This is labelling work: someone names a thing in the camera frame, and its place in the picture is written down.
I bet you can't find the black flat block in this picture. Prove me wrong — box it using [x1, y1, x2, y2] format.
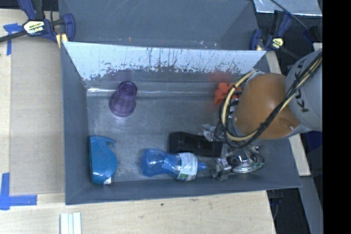
[168, 131, 223, 157]

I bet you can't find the red plastic toy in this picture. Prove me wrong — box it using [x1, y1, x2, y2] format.
[213, 82, 242, 106]

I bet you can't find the blue clear plastic bottle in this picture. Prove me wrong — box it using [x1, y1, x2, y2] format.
[140, 147, 208, 182]

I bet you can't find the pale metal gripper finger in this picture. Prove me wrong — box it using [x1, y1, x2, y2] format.
[210, 157, 233, 181]
[201, 123, 219, 142]

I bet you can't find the purple plastic cup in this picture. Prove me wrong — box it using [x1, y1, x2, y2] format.
[109, 81, 138, 118]

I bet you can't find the grey metal bin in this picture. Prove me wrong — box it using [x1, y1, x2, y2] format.
[56, 0, 303, 206]

